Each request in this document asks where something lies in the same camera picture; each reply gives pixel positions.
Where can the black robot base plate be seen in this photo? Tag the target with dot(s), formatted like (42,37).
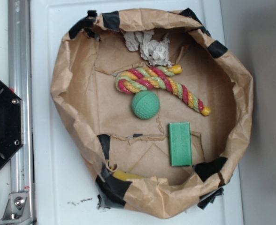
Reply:
(10,124)

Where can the crumpled white cloth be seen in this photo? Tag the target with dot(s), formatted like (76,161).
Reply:
(151,50)

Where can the multicolour twisted rope toy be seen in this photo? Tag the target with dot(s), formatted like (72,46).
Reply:
(136,80)

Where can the white tray board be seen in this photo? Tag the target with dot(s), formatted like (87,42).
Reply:
(65,192)

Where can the green dimpled ball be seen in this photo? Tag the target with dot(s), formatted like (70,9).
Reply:
(145,105)

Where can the green rectangular block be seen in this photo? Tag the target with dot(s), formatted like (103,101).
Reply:
(180,147)

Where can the brown paper bag bin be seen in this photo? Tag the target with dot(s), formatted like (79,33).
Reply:
(99,118)

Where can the metal corner bracket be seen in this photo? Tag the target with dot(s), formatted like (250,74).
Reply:
(17,209)

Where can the aluminium extrusion rail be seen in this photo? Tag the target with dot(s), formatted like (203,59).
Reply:
(19,65)

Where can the yellow block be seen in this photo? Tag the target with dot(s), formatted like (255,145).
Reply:
(124,176)

